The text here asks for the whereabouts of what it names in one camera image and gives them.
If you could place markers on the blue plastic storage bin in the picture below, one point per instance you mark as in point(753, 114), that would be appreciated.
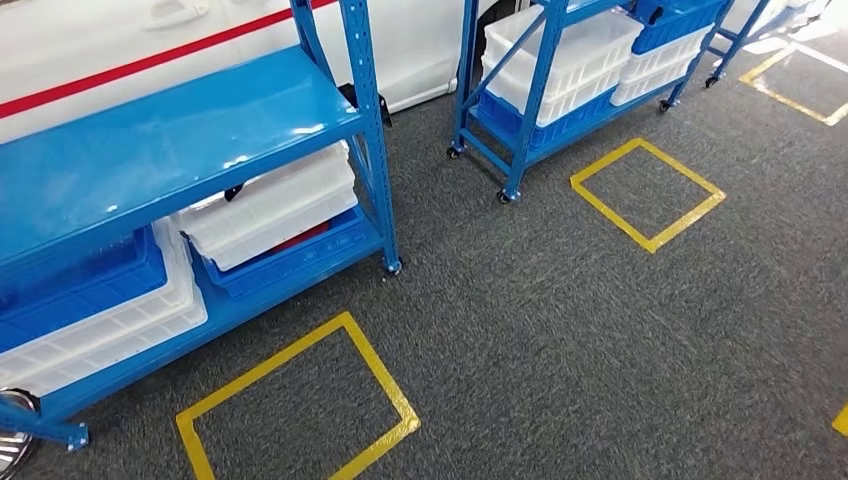
point(563, 129)
point(79, 291)
point(298, 265)
point(676, 23)

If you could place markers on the black ribbed wheel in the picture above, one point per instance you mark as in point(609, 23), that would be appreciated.
point(381, 109)

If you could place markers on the red barrier belt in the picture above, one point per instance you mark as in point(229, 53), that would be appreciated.
point(132, 66)

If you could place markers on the white car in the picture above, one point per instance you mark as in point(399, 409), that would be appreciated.
point(411, 40)

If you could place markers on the red part in bin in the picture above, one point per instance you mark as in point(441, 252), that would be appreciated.
point(305, 237)

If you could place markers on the blue metal shelf rack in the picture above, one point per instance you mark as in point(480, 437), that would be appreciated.
point(166, 146)
point(735, 40)
point(536, 79)

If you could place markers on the chrome-base barrier stanchion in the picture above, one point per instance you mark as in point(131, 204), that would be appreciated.
point(13, 444)

